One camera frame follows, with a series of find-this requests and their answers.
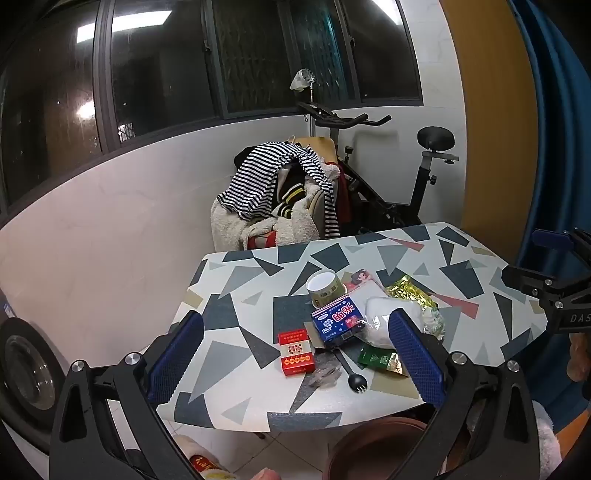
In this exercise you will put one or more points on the white plastic bag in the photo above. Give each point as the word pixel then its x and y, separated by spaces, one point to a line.
pixel 378 318

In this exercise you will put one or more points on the blue curtain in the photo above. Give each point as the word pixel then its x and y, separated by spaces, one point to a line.
pixel 554 138

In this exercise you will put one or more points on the chair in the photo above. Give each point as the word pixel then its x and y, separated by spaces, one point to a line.
pixel 325 145

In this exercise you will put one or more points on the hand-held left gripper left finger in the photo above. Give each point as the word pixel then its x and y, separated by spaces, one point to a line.
pixel 175 360

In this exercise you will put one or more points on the black plastic spork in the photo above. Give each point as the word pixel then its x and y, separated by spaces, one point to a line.
pixel 358 383

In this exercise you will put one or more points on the striped shirt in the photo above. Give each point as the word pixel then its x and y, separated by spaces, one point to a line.
pixel 258 180

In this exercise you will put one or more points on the gold foil wrapper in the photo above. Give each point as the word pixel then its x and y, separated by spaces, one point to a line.
pixel 408 290

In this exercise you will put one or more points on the green packet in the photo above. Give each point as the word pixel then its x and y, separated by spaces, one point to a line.
pixel 376 357

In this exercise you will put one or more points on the pink card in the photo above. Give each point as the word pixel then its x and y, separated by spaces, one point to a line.
pixel 369 290

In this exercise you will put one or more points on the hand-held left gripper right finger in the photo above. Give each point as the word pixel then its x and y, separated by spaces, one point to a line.
pixel 415 360

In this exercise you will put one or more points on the dark jacket with yellow stripes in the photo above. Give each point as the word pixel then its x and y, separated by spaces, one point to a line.
pixel 288 194

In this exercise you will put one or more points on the red garment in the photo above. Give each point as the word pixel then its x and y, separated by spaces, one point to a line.
pixel 344 198

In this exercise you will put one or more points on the red cardboard box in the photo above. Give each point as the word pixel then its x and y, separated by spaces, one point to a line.
pixel 295 353

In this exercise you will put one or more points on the person's right hand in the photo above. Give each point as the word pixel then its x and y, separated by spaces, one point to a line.
pixel 581 355

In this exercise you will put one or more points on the brown bin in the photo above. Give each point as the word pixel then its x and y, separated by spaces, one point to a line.
pixel 369 452

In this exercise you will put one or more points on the paper cup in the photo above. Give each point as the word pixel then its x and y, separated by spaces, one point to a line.
pixel 323 288

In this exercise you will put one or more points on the blue cardboard box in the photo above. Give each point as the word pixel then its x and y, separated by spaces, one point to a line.
pixel 334 323

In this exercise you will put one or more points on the black exercise bike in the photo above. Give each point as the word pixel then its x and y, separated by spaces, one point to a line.
pixel 425 184

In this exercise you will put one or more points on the white bag on pole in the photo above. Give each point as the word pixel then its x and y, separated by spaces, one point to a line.
pixel 302 79

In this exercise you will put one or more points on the wooden door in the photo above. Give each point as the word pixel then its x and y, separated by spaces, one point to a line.
pixel 494 138

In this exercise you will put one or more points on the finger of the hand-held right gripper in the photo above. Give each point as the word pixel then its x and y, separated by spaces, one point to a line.
pixel 549 239
pixel 531 281

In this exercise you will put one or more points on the window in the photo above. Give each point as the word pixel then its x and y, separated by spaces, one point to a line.
pixel 161 69

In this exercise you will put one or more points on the red label snack packet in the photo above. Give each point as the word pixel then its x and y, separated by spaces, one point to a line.
pixel 203 461

